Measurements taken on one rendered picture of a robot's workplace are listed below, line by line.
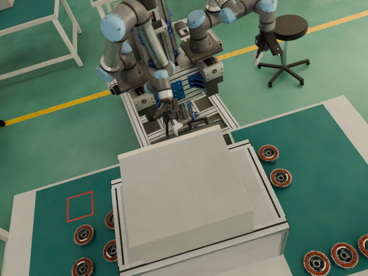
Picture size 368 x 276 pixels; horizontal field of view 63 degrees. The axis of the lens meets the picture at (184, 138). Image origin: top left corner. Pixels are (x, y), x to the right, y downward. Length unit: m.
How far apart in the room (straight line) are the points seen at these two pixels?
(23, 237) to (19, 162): 1.60
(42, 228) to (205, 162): 1.17
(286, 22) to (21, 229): 2.66
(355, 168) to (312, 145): 0.24
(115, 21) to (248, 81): 2.10
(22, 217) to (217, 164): 1.35
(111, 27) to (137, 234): 0.90
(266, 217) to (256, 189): 0.13
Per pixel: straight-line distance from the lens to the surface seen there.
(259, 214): 1.27
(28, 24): 3.91
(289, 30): 3.00
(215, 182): 1.10
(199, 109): 2.82
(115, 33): 1.48
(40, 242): 1.97
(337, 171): 1.83
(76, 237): 1.82
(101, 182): 1.95
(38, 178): 3.29
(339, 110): 2.10
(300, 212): 1.69
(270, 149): 1.82
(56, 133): 3.54
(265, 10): 1.55
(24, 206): 2.16
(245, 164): 1.37
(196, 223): 1.05
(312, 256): 1.59
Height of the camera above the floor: 2.29
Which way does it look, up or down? 52 degrees down
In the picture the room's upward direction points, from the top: 17 degrees counter-clockwise
